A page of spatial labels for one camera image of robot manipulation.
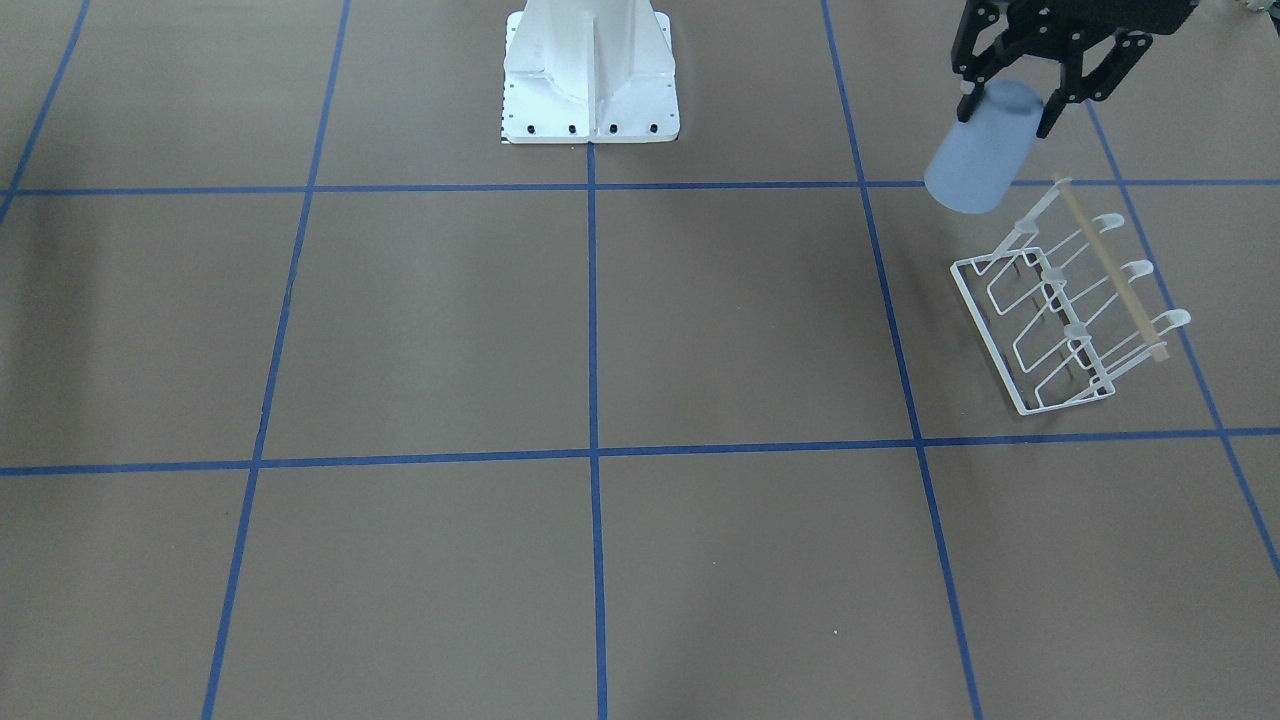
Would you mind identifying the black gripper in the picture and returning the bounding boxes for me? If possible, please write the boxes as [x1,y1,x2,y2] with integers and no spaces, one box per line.
[950,1,1199,138]

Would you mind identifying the white wire cup holder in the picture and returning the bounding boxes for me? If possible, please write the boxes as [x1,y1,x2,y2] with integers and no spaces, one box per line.
[950,176,1192,416]

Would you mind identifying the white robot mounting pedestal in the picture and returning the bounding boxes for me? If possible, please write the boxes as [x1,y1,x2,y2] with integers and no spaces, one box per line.
[500,1,681,145]

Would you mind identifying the blue plastic cup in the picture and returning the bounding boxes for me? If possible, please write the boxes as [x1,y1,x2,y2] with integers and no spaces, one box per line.
[924,79,1044,215]

